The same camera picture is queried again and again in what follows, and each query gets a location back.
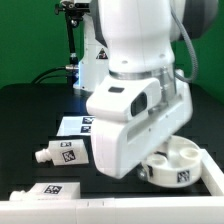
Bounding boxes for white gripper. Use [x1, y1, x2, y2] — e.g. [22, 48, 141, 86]
[86, 76, 192, 181]

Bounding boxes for white round stool seat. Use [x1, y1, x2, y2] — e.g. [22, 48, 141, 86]
[141, 136, 202, 188]

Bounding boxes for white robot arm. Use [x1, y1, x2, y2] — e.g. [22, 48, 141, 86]
[86, 0, 219, 179]

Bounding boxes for white L-shaped fence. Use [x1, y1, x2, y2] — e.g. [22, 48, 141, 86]
[0, 150, 224, 224]

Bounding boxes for white fiducial marker sheet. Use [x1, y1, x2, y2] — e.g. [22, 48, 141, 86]
[57, 116, 94, 136]

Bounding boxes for black cables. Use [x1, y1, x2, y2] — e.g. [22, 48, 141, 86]
[31, 67, 76, 84]

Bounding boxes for grey corrugated arm cable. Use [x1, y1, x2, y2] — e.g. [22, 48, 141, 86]
[170, 6, 199, 84]

